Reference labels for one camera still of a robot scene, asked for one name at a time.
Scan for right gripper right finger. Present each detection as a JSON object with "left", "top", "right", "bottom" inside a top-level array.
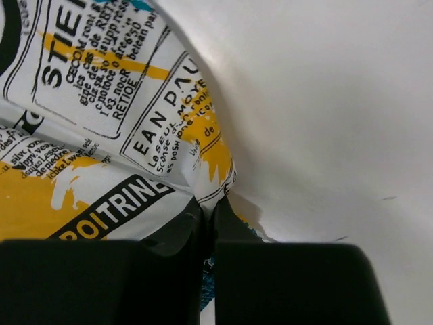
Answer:
[{"left": 214, "top": 198, "right": 390, "bottom": 324}]

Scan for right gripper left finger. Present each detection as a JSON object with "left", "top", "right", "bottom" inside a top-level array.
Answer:
[{"left": 1, "top": 200, "right": 205, "bottom": 324}]

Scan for colourful printed shorts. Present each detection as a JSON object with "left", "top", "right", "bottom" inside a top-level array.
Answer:
[{"left": 0, "top": 0, "right": 277, "bottom": 312}]

